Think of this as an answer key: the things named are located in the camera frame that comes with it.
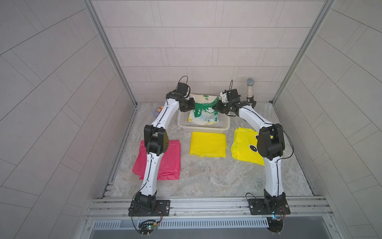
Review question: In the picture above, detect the white dinosaur print raincoat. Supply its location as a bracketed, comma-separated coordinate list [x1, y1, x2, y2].
[188, 94, 220, 125]

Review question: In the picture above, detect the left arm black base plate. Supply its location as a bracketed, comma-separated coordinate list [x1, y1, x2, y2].
[128, 200, 171, 217]

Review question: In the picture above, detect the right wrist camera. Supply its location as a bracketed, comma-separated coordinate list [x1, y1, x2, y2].
[220, 89, 241, 103]

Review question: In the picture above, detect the plain yellow raincoat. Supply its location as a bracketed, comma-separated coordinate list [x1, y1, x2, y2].
[190, 132, 227, 158]

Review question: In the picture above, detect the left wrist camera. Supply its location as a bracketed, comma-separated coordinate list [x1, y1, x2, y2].
[175, 82, 191, 98]

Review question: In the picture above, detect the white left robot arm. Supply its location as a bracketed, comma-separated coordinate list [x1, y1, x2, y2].
[130, 89, 195, 215]

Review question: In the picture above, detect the left green circuit board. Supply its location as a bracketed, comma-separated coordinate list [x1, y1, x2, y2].
[138, 220, 159, 236]

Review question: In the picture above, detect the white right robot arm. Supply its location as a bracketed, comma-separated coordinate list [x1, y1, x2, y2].
[214, 92, 287, 214]

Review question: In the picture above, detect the pink raincoat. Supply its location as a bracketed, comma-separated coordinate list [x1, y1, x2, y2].
[132, 140, 181, 180]

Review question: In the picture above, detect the white plastic perforated basket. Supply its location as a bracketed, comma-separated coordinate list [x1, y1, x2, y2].
[178, 111, 230, 133]

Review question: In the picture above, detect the aluminium corner frame post left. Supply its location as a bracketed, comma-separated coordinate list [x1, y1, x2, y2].
[84, 0, 138, 106]

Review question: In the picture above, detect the aluminium corner frame post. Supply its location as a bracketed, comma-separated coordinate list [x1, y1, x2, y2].
[84, 0, 138, 106]
[270, 0, 336, 105]

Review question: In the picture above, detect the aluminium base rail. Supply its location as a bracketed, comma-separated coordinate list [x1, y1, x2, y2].
[84, 196, 333, 220]

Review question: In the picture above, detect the aluminium corner frame post right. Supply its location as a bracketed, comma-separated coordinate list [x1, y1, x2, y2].
[270, 0, 336, 105]

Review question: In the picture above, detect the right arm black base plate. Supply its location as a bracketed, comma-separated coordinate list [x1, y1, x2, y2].
[248, 198, 291, 215]

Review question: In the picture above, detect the right green circuit board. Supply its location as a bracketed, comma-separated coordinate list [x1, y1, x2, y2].
[267, 215, 285, 234]

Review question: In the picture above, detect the red striped card box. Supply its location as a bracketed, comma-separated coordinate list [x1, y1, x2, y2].
[157, 106, 164, 113]

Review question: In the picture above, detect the yellow duck face raincoat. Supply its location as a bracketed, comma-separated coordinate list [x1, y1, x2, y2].
[231, 127, 265, 166]

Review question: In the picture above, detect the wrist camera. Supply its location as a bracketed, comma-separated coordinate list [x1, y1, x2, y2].
[175, 82, 191, 98]
[220, 89, 241, 103]

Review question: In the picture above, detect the green circuit board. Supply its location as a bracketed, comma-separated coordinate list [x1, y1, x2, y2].
[138, 220, 159, 236]
[267, 215, 285, 234]

